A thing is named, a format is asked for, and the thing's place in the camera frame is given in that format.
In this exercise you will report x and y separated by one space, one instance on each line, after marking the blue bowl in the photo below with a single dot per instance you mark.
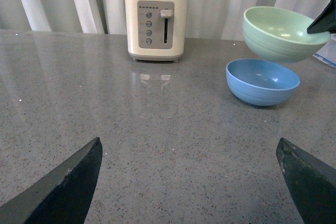
260 82

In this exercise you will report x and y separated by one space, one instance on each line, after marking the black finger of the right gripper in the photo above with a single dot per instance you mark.
325 21

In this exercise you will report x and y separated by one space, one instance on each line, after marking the green bowl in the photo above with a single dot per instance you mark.
280 35

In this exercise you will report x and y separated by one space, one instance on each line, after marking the clear plastic container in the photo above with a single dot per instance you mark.
327 53

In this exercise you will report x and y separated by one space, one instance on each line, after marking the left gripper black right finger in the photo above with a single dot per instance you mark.
310 181

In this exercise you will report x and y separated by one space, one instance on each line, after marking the cream toaster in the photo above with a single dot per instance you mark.
156 29

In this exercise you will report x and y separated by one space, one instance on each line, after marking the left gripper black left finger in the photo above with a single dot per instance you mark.
63 195

